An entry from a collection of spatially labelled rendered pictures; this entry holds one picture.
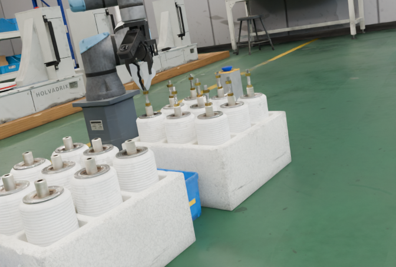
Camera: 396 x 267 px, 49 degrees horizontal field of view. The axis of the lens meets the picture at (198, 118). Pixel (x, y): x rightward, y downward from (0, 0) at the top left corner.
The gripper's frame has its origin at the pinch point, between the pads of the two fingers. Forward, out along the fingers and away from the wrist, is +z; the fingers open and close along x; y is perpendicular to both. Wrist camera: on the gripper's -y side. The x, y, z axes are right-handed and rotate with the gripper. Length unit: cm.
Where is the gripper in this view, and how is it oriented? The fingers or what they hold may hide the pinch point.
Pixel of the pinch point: (143, 86)
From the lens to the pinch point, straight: 136.5
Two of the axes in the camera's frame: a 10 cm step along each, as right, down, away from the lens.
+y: 3.8, -2.7, 8.9
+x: -9.1, 0.6, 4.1
